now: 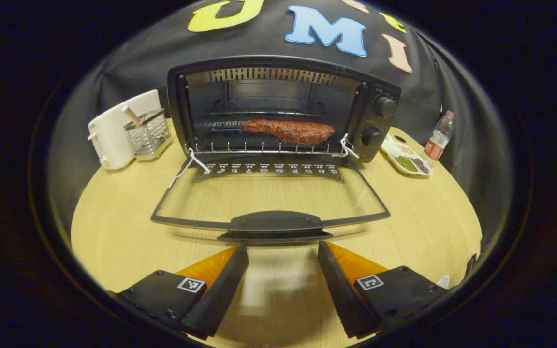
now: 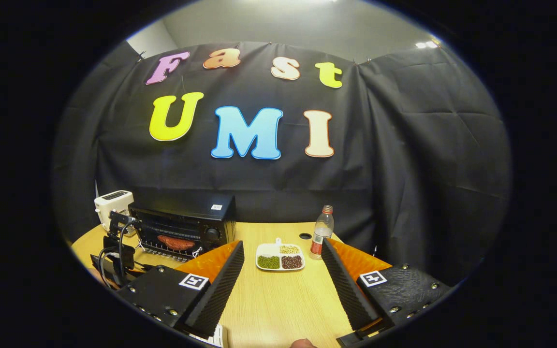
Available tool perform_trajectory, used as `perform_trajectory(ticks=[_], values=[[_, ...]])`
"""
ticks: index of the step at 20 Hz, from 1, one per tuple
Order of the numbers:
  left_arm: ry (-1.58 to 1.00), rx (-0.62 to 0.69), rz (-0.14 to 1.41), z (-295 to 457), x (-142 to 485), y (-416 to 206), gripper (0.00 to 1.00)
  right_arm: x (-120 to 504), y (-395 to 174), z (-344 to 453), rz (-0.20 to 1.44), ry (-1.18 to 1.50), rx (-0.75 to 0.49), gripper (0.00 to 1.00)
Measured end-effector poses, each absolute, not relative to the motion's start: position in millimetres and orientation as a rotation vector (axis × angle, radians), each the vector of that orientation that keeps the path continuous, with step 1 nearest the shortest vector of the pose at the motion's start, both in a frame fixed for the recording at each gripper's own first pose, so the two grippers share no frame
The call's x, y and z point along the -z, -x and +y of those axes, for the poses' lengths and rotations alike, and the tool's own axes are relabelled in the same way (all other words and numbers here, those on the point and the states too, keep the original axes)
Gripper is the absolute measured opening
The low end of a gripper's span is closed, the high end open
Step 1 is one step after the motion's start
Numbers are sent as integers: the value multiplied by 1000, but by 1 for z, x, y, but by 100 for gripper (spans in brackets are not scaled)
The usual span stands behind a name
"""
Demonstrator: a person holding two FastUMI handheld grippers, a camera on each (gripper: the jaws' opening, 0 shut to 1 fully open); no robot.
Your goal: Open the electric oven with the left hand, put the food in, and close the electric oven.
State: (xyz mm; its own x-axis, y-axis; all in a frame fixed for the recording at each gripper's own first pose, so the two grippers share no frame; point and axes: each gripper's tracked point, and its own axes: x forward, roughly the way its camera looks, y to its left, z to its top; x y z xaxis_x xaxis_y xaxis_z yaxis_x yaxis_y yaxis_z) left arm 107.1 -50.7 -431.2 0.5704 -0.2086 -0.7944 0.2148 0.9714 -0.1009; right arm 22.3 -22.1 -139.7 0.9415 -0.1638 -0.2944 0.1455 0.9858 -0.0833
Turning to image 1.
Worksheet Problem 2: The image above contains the metal wire holder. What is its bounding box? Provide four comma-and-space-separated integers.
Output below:
124, 109, 173, 161

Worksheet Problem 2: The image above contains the oven wire rack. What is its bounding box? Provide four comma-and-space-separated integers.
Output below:
194, 111, 349, 155

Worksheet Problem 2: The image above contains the white divided plate with beans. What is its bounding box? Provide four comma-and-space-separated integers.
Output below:
380, 134, 434, 176

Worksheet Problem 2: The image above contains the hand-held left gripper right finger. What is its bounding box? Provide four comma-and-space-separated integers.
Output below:
317, 241, 448, 339

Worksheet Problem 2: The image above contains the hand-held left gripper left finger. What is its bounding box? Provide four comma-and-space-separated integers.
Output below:
114, 244, 250, 340

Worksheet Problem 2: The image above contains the black electric oven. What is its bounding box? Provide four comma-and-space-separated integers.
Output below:
150, 56, 402, 245

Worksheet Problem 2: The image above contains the brown red steak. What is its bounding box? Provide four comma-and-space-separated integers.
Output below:
241, 119, 336, 145

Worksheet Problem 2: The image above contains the clear plastic bottle red label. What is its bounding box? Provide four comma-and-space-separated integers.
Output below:
424, 111, 455, 162

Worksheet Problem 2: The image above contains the pink white stick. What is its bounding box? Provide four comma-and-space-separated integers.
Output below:
121, 105, 142, 127

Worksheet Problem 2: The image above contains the white toaster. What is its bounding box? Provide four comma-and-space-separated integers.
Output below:
88, 89, 162, 170

